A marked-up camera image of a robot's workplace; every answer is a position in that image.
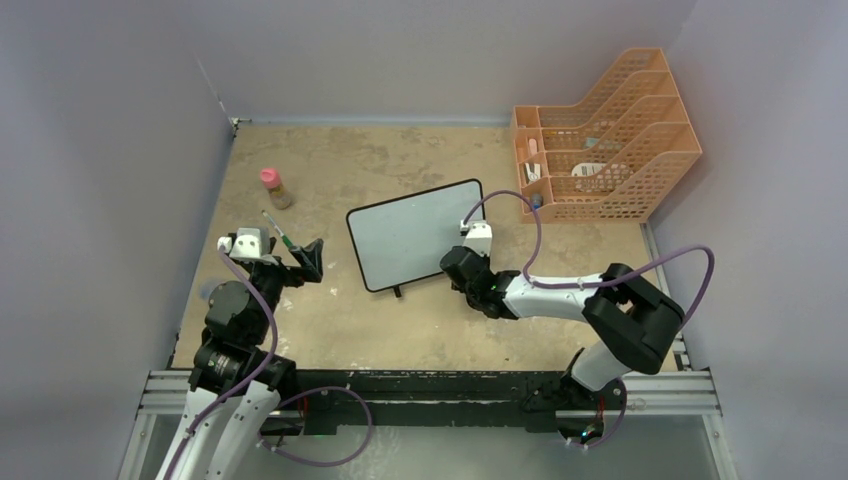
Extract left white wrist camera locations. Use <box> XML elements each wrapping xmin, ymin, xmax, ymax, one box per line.
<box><xmin>216</xmin><ymin>227</ymin><xmax>279</xmax><ymax>265</ymax></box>

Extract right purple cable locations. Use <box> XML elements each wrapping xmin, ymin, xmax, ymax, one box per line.
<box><xmin>461</xmin><ymin>190</ymin><xmax>717</xmax><ymax>452</ymax></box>

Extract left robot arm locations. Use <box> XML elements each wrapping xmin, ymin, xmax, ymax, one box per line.
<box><xmin>156</xmin><ymin>228</ymin><xmax>324</xmax><ymax>479</ymax></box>

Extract white whiteboard with black frame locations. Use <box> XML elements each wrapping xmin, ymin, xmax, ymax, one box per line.
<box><xmin>345</xmin><ymin>178</ymin><xmax>483</xmax><ymax>297</ymax></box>

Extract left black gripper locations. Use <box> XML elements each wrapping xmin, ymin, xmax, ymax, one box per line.
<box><xmin>245</xmin><ymin>236</ymin><xmax>320</xmax><ymax>341</ymax></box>

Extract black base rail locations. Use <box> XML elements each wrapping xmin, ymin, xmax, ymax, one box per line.
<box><xmin>258</xmin><ymin>369</ymin><xmax>627</xmax><ymax>439</ymax></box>

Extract orange plastic file organizer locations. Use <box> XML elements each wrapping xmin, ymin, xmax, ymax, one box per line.
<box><xmin>511</xmin><ymin>47</ymin><xmax>703</xmax><ymax>224</ymax></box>

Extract pink capped spice bottle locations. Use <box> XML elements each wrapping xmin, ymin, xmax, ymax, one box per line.
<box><xmin>259</xmin><ymin>168</ymin><xmax>293</xmax><ymax>210</ymax></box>

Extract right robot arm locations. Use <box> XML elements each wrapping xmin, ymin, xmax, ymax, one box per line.
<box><xmin>439</xmin><ymin>246</ymin><xmax>685</xmax><ymax>412</ymax></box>

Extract aluminium frame rail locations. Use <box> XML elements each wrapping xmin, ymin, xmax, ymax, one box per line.
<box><xmin>117</xmin><ymin>369</ymin><xmax>738</xmax><ymax>480</ymax></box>

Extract white stapler in organizer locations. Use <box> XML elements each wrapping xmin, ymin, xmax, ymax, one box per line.
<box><xmin>524</xmin><ymin>162</ymin><xmax>542</xmax><ymax>184</ymax></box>

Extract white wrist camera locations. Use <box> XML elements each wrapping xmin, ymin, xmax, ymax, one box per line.
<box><xmin>216</xmin><ymin>227</ymin><xmax>279</xmax><ymax>265</ymax></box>
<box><xmin>459</xmin><ymin>220</ymin><xmax>493</xmax><ymax>257</ymax></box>

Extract white marker with green cap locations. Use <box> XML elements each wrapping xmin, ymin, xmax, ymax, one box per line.
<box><xmin>261</xmin><ymin>210</ymin><xmax>295</xmax><ymax>250</ymax></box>

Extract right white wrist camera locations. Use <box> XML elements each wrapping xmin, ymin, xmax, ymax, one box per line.
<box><xmin>459</xmin><ymin>220</ymin><xmax>493</xmax><ymax>257</ymax></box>

